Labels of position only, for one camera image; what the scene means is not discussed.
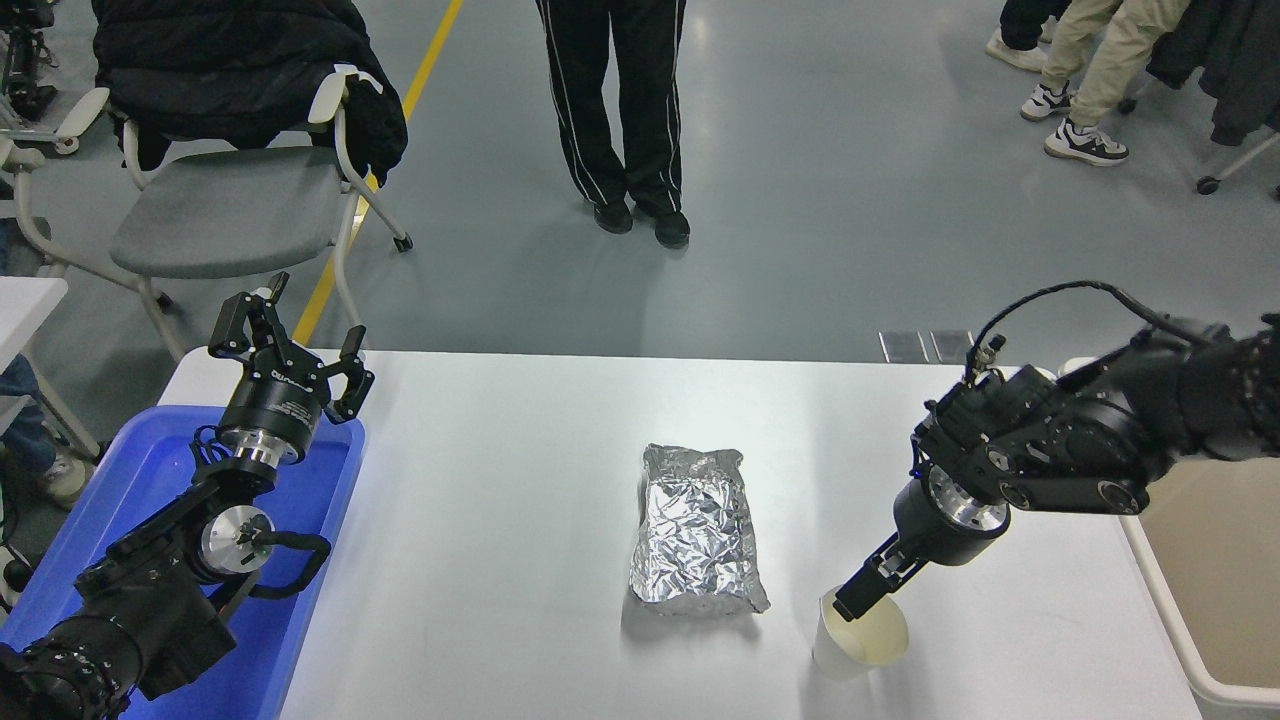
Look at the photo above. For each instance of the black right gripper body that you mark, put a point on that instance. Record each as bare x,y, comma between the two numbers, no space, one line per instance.
930,530

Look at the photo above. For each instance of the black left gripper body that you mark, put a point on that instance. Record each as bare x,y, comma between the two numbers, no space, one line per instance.
275,405

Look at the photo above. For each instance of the white paper cup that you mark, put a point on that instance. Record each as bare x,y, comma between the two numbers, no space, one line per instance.
865,645

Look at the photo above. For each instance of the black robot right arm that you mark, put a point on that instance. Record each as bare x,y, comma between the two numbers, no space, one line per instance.
1080,440

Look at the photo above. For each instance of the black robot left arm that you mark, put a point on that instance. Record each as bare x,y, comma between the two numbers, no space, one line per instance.
150,600

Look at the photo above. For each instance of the large pale dustbin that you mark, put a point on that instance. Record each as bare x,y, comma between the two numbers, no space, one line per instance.
1220,580

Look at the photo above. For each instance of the blue plastic tray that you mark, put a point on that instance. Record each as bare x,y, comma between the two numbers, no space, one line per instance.
310,480

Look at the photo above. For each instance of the grey seat folding chair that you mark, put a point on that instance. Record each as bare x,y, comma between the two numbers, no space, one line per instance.
230,215

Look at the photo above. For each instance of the crumpled silver foil package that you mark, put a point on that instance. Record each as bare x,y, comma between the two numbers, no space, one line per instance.
700,530

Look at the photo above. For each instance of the silver floor plate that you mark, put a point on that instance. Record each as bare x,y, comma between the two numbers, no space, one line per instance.
950,346
903,347

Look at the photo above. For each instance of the small white table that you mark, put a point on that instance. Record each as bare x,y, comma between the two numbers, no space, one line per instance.
25,305

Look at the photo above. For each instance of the person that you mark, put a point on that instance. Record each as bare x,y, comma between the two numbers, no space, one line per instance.
20,420
1110,60
610,100
1020,30

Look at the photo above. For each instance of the black padded jacket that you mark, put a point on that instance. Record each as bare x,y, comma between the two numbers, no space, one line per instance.
230,70

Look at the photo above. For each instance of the black equipment stand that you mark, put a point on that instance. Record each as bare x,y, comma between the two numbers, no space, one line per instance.
25,60

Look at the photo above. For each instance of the office chair with castors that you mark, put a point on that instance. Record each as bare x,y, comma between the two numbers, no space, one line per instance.
1240,160

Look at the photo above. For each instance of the dark coat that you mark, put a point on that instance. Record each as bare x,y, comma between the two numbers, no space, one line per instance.
1235,60

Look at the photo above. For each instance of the white chair frame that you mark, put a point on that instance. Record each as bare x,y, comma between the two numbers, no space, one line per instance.
85,110

